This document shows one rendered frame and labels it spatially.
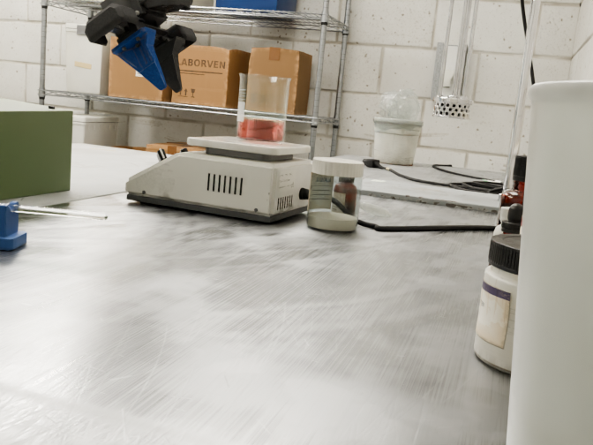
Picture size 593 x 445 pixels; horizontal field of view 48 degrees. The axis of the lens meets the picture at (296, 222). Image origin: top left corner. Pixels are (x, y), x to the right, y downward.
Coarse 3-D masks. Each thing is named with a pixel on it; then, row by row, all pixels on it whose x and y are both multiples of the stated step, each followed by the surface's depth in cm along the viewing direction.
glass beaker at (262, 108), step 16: (240, 80) 80; (256, 80) 78; (272, 80) 78; (288, 80) 80; (240, 96) 80; (256, 96) 78; (272, 96) 79; (288, 96) 81; (240, 112) 80; (256, 112) 79; (272, 112) 79; (240, 128) 80; (256, 128) 79; (272, 128) 79; (272, 144) 80
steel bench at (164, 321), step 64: (0, 256) 52; (64, 256) 54; (128, 256) 56; (192, 256) 58; (256, 256) 60; (320, 256) 63; (384, 256) 66; (448, 256) 69; (0, 320) 38; (64, 320) 39; (128, 320) 40; (192, 320) 42; (256, 320) 43; (320, 320) 44; (384, 320) 45; (448, 320) 47; (0, 384) 30; (64, 384) 31; (128, 384) 32; (192, 384) 32; (256, 384) 33; (320, 384) 34; (384, 384) 35; (448, 384) 35
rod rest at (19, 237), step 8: (0, 208) 54; (8, 208) 54; (0, 216) 54; (8, 216) 54; (16, 216) 56; (0, 224) 54; (8, 224) 54; (16, 224) 56; (0, 232) 54; (8, 232) 55; (16, 232) 56; (24, 232) 56; (0, 240) 54; (8, 240) 54; (16, 240) 55; (24, 240) 56; (0, 248) 54; (8, 248) 54
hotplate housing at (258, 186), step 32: (192, 160) 78; (224, 160) 77; (256, 160) 78; (288, 160) 82; (128, 192) 82; (160, 192) 80; (192, 192) 79; (224, 192) 77; (256, 192) 76; (288, 192) 79
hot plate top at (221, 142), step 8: (224, 136) 88; (192, 144) 78; (200, 144) 78; (208, 144) 78; (216, 144) 77; (224, 144) 77; (232, 144) 77; (240, 144) 76; (248, 144) 76; (256, 144) 78; (264, 144) 79; (288, 144) 84; (296, 144) 86; (248, 152) 76; (256, 152) 76; (264, 152) 75; (272, 152) 75; (280, 152) 76; (288, 152) 78; (296, 152) 80; (304, 152) 83
